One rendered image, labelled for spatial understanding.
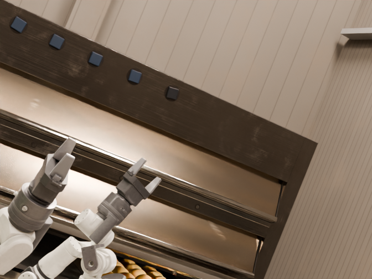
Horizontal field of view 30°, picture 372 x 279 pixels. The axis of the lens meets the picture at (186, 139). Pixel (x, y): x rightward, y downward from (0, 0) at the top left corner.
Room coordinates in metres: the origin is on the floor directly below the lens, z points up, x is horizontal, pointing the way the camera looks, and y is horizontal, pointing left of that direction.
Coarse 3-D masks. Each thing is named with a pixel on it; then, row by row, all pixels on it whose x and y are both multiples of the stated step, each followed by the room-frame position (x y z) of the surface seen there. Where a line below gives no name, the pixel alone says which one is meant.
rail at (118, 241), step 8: (0, 200) 2.45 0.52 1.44; (8, 200) 2.47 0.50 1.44; (64, 224) 2.55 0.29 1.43; (72, 224) 2.56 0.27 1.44; (112, 240) 2.62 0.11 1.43; (120, 240) 2.63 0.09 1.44; (136, 248) 2.66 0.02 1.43; (144, 248) 2.67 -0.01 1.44; (160, 256) 2.70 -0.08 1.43; (168, 256) 2.72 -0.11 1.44; (184, 264) 2.74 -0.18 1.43; (192, 264) 2.76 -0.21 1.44; (208, 272) 2.79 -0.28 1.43; (216, 272) 2.80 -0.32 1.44
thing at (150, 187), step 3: (156, 177) 2.26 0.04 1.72; (153, 180) 2.25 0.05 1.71; (156, 180) 2.25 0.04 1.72; (159, 180) 2.24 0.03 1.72; (150, 183) 2.25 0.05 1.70; (153, 183) 2.25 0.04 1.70; (156, 183) 2.24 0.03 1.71; (147, 186) 2.25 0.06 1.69; (150, 186) 2.24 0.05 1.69; (153, 186) 2.24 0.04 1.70; (156, 186) 2.24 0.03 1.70; (147, 189) 2.24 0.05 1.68; (150, 189) 2.24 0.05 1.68; (153, 189) 2.23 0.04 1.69; (150, 192) 2.23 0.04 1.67
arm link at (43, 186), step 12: (48, 156) 1.55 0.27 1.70; (48, 168) 1.51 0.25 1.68; (36, 180) 1.54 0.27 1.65; (48, 180) 1.48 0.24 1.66; (60, 180) 1.49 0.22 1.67; (24, 192) 1.53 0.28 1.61; (36, 192) 1.50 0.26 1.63; (48, 192) 1.51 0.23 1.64; (24, 204) 1.52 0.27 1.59; (36, 204) 1.52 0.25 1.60; (48, 204) 1.54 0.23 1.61; (24, 216) 1.53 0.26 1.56; (36, 216) 1.53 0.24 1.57; (48, 216) 1.56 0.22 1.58
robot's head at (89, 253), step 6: (90, 246) 1.79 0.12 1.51; (96, 246) 1.81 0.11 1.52; (102, 246) 1.86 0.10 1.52; (84, 252) 1.80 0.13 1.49; (90, 252) 1.79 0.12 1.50; (96, 252) 1.80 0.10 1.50; (84, 258) 1.79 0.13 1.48; (90, 258) 1.79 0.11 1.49; (96, 258) 1.79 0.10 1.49; (102, 258) 1.80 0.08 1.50; (84, 264) 1.79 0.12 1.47; (90, 264) 1.80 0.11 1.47; (96, 264) 1.79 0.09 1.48; (102, 264) 1.80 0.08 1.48; (84, 270) 1.81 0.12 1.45; (90, 270) 1.79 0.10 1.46; (96, 270) 1.79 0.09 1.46
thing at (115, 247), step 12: (0, 204) 2.45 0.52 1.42; (60, 228) 2.54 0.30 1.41; (72, 228) 2.56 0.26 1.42; (84, 240) 2.65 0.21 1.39; (120, 252) 2.72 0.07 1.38; (132, 252) 2.65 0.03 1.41; (144, 252) 2.68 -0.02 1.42; (156, 264) 2.76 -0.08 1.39; (168, 264) 2.71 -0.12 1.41; (192, 276) 2.84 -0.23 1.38; (204, 276) 2.78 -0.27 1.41
